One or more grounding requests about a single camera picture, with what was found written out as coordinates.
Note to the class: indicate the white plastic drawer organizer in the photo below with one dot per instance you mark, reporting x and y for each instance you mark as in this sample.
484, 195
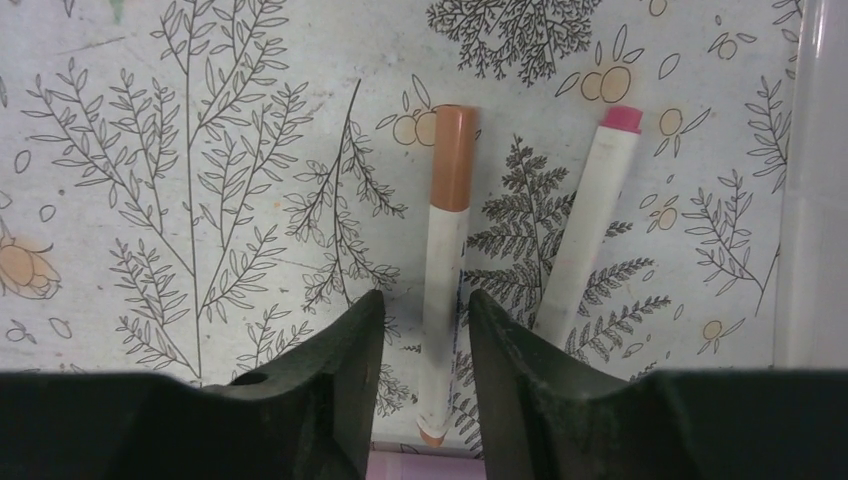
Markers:
811, 295

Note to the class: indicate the purple capped marker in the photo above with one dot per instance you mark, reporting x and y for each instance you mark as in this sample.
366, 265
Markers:
606, 167

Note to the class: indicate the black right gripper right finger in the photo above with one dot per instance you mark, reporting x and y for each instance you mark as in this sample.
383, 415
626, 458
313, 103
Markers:
546, 415

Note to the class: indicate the brown capped marker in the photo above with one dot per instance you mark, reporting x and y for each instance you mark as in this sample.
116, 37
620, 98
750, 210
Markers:
450, 198

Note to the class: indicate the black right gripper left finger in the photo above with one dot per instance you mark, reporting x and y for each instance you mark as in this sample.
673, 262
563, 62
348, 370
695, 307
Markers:
307, 414

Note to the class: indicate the floral patterned table mat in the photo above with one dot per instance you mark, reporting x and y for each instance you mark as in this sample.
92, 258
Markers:
198, 187

